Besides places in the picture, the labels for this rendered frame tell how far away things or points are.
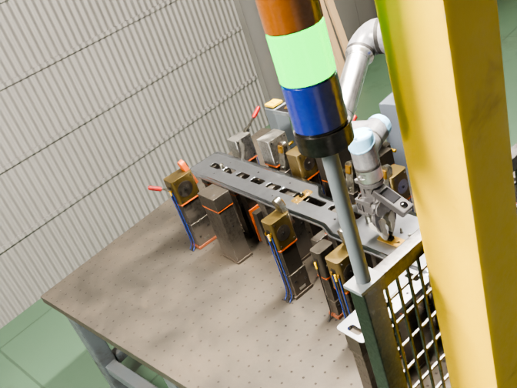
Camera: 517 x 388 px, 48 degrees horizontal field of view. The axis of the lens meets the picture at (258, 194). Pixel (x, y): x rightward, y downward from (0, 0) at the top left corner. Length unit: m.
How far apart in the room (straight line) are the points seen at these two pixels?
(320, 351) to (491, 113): 1.33
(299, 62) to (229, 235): 1.77
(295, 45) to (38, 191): 3.59
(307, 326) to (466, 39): 1.50
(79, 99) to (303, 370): 2.81
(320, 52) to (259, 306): 1.64
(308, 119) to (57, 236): 3.67
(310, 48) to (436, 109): 0.18
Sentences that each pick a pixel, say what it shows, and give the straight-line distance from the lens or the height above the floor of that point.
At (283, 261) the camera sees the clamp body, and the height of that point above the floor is 0.87.
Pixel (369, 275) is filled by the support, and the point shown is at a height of 1.56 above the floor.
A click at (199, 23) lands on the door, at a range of 4.82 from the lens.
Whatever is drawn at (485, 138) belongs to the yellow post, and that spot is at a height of 1.73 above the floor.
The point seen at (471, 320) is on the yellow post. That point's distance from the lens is 0.95.
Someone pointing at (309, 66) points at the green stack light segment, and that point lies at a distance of 0.66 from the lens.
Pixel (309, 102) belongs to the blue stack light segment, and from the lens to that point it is 0.67.
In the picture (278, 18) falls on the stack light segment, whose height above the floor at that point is 1.95.
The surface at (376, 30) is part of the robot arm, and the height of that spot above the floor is 1.52.
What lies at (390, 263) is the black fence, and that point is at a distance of 0.88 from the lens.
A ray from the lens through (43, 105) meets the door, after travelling 4.11.
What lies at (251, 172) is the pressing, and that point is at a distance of 2.45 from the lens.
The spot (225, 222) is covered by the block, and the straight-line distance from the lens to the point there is 2.35.
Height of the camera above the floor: 2.11
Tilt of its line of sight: 29 degrees down
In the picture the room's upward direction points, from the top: 20 degrees counter-clockwise
